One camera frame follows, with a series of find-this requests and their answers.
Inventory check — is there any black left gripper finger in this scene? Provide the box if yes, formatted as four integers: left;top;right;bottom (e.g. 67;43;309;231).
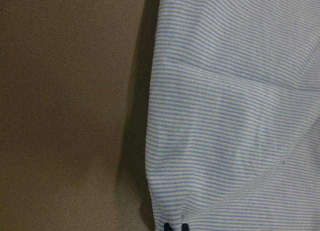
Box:
162;222;190;231

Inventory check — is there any light blue striped shirt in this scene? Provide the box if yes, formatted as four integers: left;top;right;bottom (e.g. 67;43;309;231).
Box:
145;0;320;231

